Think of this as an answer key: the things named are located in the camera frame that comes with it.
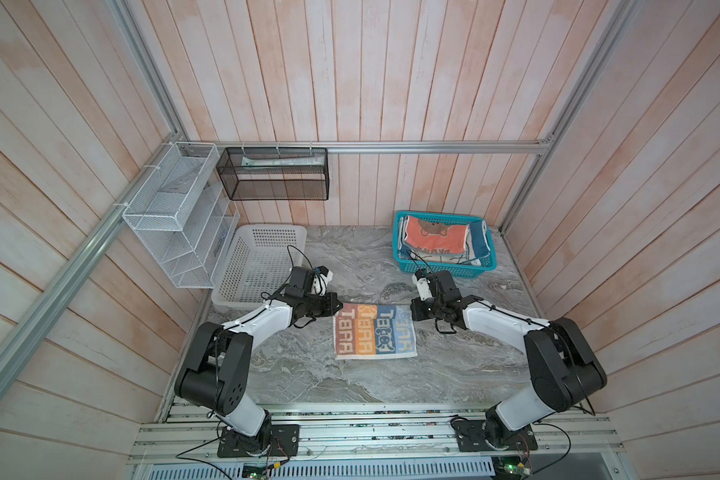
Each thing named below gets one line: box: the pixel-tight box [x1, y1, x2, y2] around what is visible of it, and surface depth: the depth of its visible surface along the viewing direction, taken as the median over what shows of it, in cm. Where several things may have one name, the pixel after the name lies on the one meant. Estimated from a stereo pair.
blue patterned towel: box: [399, 220, 490, 259], surface depth 103 cm
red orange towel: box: [405, 216, 469, 254], surface depth 109 cm
